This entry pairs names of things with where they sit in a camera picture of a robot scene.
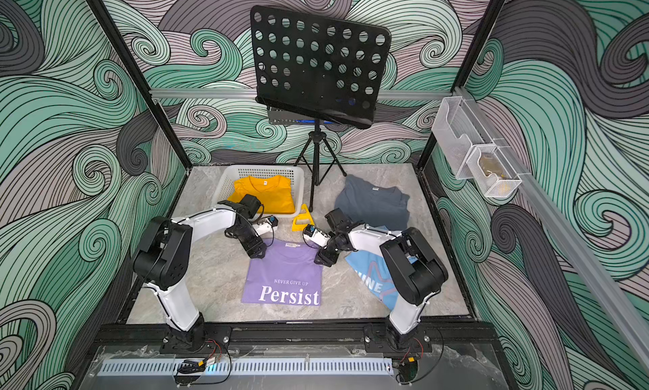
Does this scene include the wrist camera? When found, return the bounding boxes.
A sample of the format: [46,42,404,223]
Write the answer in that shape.
[303,224,330,248]
[254,215,279,236]

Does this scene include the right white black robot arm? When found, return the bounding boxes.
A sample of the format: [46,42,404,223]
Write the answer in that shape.
[303,209,449,352]

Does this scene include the white slotted cable duct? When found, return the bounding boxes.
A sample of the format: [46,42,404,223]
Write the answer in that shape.
[96,357,394,376]

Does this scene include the grey t-shirt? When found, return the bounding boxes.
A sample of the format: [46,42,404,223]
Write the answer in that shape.
[335,175,410,230]

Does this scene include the clear plastic wall bin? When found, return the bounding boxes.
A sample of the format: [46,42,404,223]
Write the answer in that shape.
[432,96,522,200]

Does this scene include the yellow plastic triangular block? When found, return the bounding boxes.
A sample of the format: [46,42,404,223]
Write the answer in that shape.
[292,204,315,232]

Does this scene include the white plastic laundry basket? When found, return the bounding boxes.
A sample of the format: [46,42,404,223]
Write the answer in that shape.
[213,165,304,218]

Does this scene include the purple t-shirt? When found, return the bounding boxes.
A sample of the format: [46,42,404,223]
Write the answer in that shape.
[242,240,323,307]

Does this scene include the black perforated music stand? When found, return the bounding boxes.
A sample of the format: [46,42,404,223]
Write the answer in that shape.
[250,6,391,187]

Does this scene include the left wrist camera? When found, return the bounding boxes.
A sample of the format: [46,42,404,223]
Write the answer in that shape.
[254,215,279,236]

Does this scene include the light blue t-shirt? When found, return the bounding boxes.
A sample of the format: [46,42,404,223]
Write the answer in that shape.
[346,251,398,311]

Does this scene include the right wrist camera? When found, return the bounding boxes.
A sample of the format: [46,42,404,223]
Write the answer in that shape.
[303,224,330,248]

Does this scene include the grey box behind stand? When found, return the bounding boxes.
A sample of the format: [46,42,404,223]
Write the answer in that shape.
[267,107,317,126]

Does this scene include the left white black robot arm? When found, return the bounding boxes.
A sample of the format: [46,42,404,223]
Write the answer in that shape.
[133,195,278,352]

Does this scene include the yellow t-shirt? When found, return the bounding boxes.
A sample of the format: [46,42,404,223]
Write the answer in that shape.
[228,175,295,214]

